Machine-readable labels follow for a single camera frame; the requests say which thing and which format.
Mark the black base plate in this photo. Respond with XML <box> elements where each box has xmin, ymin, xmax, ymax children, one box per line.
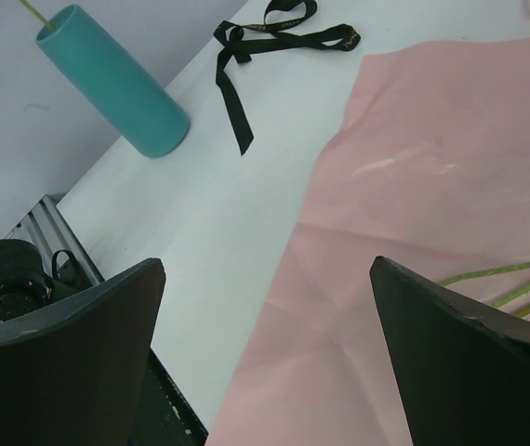
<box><xmin>128</xmin><ymin>349</ymin><xmax>208</xmax><ymax>446</ymax></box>

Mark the green flower stem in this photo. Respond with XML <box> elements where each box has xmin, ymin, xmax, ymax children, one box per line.
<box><xmin>20</xmin><ymin>0</ymin><xmax>56</xmax><ymax>32</ymax></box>

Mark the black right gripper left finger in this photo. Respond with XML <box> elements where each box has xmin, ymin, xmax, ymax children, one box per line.
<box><xmin>0</xmin><ymin>258</ymin><xmax>165</xmax><ymax>445</ymax></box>

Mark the aluminium frame rail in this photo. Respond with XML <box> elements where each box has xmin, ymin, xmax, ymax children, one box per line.
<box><xmin>5</xmin><ymin>195</ymin><xmax>104</xmax><ymax>285</ymax></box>

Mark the pink wrapping paper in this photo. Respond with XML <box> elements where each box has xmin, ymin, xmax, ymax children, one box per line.
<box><xmin>204</xmin><ymin>0</ymin><xmax>530</xmax><ymax>446</ymax></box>

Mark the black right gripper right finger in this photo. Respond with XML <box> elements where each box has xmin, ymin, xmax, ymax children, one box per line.
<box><xmin>370</xmin><ymin>256</ymin><xmax>530</xmax><ymax>445</ymax></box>

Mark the teal cylindrical vase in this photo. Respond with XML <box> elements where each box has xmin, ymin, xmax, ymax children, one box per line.
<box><xmin>35</xmin><ymin>4</ymin><xmax>191</xmax><ymax>158</ymax></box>

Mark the black ribbon gold lettering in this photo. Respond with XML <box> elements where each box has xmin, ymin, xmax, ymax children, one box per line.
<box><xmin>213</xmin><ymin>0</ymin><xmax>362</xmax><ymax>155</ymax></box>

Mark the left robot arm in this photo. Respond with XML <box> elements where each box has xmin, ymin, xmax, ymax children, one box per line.
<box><xmin>0</xmin><ymin>240</ymin><xmax>91</xmax><ymax>321</ymax></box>

